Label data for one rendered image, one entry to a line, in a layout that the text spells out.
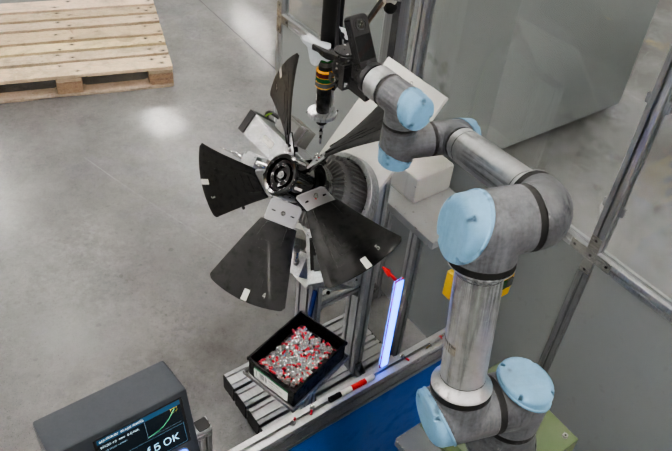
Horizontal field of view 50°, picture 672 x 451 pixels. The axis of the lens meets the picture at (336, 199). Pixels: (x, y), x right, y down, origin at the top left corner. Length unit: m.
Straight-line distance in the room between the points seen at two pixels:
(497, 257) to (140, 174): 2.94
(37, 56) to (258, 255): 3.02
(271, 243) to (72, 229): 1.83
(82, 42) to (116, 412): 3.65
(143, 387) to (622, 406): 1.55
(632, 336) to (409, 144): 1.07
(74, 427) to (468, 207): 0.80
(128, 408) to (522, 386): 0.74
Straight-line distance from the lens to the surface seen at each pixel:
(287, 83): 2.05
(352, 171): 2.03
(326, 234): 1.83
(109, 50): 4.74
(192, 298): 3.26
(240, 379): 2.88
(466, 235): 1.15
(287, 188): 1.90
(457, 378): 1.36
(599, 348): 2.43
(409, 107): 1.43
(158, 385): 1.46
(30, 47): 4.86
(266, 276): 1.98
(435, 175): 2.43
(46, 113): 4.48
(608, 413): 2.55
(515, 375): 1.48
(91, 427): 1.42
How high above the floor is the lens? 2.43
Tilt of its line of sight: 40 degrees down
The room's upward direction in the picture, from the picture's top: 6 degrees clockwise
